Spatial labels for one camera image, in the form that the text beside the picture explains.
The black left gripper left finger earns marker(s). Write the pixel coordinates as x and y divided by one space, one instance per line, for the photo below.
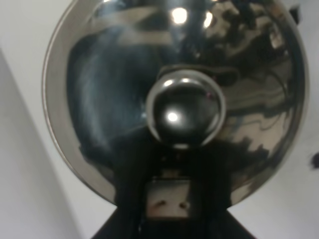
130 172

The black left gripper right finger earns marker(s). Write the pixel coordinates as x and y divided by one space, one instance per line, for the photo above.
210 169

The stainless steel teapot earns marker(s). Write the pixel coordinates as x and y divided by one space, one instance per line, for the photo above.
175 76

